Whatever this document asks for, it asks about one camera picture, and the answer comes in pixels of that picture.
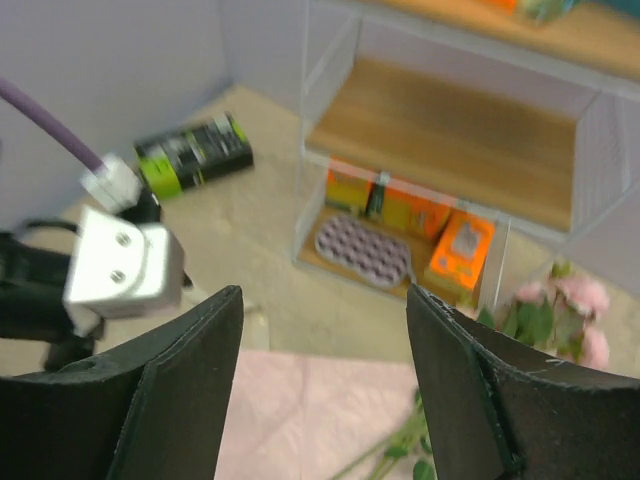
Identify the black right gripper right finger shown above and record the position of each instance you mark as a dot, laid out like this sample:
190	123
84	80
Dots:
498	409

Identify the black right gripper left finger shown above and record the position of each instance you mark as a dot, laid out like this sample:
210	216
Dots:
151	408

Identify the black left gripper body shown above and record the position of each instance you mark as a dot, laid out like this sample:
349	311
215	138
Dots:
32	285

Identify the pink flower bunch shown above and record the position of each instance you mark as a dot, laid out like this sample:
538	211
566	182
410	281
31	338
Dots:
555	317

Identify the pink wrapping paper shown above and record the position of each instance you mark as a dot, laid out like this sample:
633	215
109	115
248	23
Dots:
294	416

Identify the orange blister pack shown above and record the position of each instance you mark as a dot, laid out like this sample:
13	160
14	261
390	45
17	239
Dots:
460	254

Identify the black green product box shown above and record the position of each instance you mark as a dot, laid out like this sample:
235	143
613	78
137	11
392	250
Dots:
187	157

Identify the purple wavy pad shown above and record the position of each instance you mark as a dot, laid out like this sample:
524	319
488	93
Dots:
378	258

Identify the orange box on shelf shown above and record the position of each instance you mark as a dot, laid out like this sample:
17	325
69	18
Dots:
405	212

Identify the orange green box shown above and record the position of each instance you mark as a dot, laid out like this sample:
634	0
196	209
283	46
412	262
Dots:
346	192

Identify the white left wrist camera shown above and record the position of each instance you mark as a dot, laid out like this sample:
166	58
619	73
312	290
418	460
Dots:
119	270

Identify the white wire wooden shelf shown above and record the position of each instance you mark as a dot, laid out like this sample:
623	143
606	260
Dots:
534	126

